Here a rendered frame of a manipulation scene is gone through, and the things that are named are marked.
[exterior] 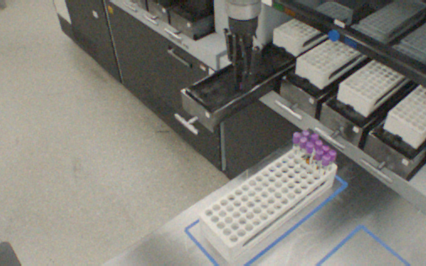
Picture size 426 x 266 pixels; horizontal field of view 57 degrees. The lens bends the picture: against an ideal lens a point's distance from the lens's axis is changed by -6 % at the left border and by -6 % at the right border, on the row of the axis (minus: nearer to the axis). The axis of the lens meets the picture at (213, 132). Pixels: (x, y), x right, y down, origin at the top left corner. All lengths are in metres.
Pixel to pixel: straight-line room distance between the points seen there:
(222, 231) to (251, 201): 0.09
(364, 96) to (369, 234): 0.38
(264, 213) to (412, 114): 0.49
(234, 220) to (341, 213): 0.24
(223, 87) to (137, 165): 1.00
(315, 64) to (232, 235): 0.60
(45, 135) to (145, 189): 0.72
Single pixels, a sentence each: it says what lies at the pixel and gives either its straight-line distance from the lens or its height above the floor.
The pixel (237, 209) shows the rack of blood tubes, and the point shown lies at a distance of 0.81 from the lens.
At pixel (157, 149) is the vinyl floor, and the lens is 2.14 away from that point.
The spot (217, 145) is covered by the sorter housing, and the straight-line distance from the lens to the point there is 1.75.
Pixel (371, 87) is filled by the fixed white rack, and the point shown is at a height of 0.86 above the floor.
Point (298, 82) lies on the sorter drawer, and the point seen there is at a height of 0.82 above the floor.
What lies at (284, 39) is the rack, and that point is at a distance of 1.30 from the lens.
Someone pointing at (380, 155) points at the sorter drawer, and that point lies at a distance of 1.12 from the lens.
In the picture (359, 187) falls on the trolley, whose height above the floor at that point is 0.82.
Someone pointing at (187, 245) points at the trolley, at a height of 0.82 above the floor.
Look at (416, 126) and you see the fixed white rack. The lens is 1.08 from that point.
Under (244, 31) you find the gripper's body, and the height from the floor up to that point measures 1.02.
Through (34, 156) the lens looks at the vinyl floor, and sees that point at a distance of 2.32.
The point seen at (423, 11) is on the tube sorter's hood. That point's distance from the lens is 0.97.
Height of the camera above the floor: 1.56
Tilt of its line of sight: 45 degrees down
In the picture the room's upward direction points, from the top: 3 degrees counter-clockwise
